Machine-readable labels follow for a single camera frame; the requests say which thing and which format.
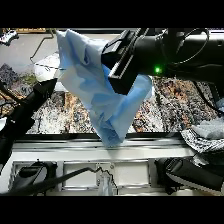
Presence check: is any light blue shirt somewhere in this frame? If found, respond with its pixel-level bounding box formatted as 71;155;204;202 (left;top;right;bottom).
55;28;154;148

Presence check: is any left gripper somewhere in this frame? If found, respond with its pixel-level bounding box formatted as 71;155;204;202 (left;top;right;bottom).
32;78;59;102

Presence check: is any grey clothes hanger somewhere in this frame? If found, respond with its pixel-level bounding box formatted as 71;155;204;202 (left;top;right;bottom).
29;28;67;72

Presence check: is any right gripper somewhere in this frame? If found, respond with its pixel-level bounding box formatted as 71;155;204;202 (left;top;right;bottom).
100;29;148;96

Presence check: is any silver frame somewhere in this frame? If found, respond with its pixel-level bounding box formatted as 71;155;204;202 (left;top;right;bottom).
0;132;224;197

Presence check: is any grey garment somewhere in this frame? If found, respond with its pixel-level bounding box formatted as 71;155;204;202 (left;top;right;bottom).
190;116;224;140

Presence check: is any black and white checked garment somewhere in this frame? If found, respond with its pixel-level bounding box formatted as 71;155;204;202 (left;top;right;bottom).
180;128;224;155

